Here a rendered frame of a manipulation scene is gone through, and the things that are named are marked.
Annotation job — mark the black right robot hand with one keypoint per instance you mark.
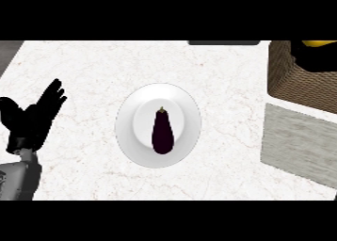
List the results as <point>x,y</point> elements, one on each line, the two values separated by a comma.
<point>322,59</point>

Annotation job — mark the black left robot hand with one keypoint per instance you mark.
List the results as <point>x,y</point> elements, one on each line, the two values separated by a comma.
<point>34,119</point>

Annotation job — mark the yellow lemon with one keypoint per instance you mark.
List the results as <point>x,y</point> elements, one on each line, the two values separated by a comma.
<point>320,43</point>

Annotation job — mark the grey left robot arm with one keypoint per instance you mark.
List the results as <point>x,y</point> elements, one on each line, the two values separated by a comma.
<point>13,179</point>

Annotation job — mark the brown wicker basket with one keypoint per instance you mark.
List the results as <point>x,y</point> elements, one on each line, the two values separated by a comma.
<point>305,91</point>

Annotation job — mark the grey placemat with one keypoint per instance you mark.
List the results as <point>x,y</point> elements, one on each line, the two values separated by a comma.
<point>300,141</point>

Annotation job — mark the white oval plate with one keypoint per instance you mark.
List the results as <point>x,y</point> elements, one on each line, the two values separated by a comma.
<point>128,138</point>

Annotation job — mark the dark purple eggplant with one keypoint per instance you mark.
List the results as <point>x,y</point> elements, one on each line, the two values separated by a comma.
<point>162,135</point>

